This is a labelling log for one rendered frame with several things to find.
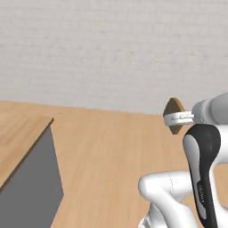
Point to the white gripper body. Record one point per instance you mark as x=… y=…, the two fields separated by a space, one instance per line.
x=178 y=118

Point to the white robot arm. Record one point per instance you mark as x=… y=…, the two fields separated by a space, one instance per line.
x=178 y=190

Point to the grey counter with wooden top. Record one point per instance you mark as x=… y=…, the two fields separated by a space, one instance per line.
x=32 y=184

